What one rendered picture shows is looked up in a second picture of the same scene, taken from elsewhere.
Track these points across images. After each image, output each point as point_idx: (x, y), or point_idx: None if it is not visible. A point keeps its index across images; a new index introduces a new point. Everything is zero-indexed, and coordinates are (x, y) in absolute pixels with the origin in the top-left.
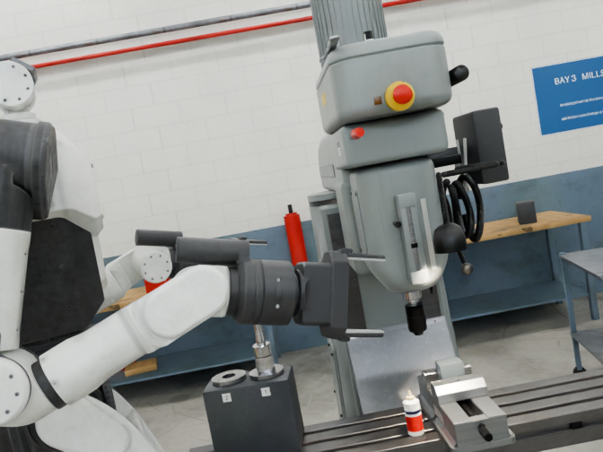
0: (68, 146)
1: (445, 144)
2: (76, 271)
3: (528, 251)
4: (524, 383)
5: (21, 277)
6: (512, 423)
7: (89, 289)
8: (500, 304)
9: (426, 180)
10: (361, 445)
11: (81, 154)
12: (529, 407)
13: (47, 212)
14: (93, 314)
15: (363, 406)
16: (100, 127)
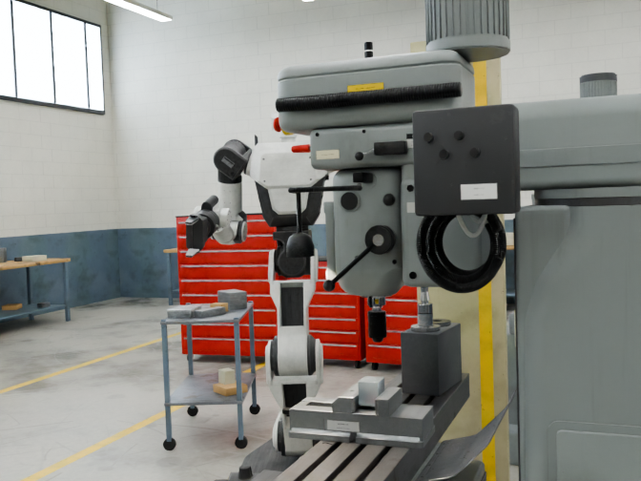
0: (255, 151)
1: (311, 164)
2: (259, 201)
3: None
4: (391, 470)
5: (223, 198)
6: (318, 444)
7: (264, 210)
8: None
9: (333, 194)
10: None
11: (258, 155)
12: (333, 455)
13: (230, 177)
14: (270, 221)
15: (483, 428)
16: None
